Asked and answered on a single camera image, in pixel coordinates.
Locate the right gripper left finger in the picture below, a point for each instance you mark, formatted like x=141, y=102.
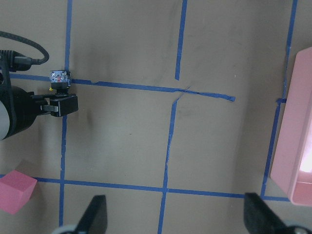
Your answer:
x=94, y=219

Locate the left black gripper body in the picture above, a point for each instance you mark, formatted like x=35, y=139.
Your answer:
x=18, y=108

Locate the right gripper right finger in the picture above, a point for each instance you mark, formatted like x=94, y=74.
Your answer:
x=259, y=218

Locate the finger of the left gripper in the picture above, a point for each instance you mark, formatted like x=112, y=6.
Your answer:
x=59, y=106

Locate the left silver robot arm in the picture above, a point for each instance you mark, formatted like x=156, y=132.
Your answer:
x=19, y=108

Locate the pink plastic bin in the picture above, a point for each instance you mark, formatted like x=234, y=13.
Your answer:
x=292, y=163

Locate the pink cube centre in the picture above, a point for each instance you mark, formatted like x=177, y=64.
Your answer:
x=16, y=189

